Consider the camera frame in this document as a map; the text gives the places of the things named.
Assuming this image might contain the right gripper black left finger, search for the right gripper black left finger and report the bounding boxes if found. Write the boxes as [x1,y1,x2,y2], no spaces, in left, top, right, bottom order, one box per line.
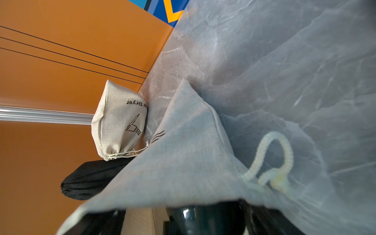
[64,210,126,235]

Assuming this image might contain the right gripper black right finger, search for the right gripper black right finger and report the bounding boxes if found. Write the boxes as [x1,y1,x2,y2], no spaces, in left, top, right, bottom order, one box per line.
[240,200,304,235]

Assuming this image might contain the black hair dryer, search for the black hair dryer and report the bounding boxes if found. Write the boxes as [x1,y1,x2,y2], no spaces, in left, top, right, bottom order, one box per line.
[163,202,246,235]

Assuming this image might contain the black drawstring pouch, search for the black drawstring pouch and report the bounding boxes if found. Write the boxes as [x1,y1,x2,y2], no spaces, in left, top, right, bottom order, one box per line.
[60,157,134,201]

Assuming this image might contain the beige printed drawstring pouch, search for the beige printed drawstring pouch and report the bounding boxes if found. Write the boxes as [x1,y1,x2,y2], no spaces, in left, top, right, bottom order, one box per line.
[58,1,376,235]

